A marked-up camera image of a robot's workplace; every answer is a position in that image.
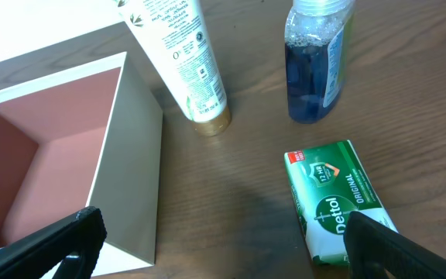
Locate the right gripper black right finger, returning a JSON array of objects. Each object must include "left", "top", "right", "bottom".
[{"left": 344, "top": 212, "right": 446, "bottom": 279}]

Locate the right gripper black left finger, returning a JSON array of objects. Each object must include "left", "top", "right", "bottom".
[{"left": 0, "top": 206, "right": 107, "bottom": 279}]

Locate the clear bottle with blue liquid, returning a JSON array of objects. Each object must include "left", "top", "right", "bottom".
[{"left": 284, "top": 0, "right": 355, "bottom": 123}]

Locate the white tube with gold cap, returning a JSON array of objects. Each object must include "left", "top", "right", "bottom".
[{"left": 114, "top": 0, "right": 232, "bottom": 136}]

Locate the green Dettol soap box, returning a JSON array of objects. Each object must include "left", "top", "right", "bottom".
[{"left": 283, "top": 139, "right": 396, "bottom": 266}]

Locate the white box with pink interior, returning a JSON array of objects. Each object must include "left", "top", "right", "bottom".
[{"left": 0, "top": 53, "right": 163, "bottom": 275}]

